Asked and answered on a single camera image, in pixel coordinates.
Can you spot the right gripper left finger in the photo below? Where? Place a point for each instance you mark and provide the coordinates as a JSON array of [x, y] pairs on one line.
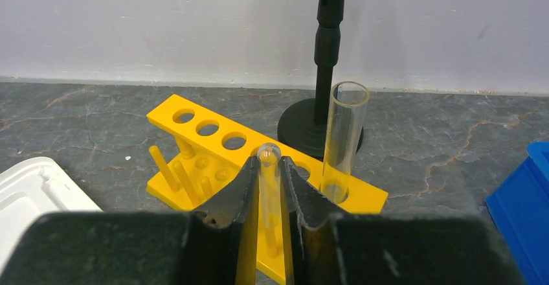
[[215, 243]]

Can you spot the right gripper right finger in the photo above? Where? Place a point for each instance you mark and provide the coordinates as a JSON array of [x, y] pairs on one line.
[[324, 244]]

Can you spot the short glass tube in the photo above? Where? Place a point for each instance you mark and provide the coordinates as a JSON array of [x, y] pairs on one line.
[[269, 156]]

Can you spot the white plastic lid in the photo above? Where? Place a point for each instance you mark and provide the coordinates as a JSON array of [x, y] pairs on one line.
[[31, 189]]

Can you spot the black microphone stand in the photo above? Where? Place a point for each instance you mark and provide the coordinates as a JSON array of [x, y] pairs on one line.
[[302, 125]]

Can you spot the yellow test tube rack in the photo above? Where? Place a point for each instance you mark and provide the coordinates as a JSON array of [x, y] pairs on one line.
[[205, 164]]

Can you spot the blue plastic tray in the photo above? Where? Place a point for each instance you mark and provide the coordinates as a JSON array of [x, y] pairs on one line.
[[519, 208]]

